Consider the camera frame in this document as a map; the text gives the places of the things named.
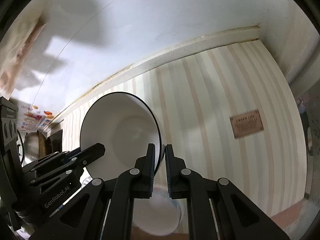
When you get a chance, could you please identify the brown cloth label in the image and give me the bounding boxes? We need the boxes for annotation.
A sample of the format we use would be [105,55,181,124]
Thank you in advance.
[229,109,264,139]

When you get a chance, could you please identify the white patterned bowl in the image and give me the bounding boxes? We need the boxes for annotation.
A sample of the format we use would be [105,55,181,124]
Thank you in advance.
[131,186,185,237]

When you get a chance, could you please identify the striped cat print tablecloth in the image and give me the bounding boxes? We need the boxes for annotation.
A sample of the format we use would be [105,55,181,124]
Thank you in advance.
[61,40,309,240]

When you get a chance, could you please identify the frosted glass sliding door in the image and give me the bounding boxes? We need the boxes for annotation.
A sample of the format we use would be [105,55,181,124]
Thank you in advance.
[285,75,320,205]

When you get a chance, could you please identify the steel wok with lid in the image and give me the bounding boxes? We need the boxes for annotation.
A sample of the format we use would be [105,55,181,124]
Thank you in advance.
[21,132,48,165]

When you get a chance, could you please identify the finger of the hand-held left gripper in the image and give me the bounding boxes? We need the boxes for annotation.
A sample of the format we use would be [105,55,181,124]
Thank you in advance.
[21,148,81,178]
[30,142,106,193]

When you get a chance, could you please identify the white bowl with dark rim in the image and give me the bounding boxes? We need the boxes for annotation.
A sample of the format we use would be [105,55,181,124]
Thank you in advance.
[79,92,165,180]

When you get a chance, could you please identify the colourful wall stickers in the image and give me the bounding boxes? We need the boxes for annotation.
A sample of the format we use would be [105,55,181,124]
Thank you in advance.
[19,104,54,133]

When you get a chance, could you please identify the clear plastic bag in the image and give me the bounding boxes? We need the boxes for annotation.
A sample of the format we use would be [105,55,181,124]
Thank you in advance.
[0,17,48,93]

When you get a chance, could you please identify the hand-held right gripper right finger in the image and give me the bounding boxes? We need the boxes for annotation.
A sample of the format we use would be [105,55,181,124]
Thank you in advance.
[165,144,292,240]

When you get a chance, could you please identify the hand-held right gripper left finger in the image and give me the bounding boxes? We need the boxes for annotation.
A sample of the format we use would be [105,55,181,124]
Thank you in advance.
[29,143,156,240]

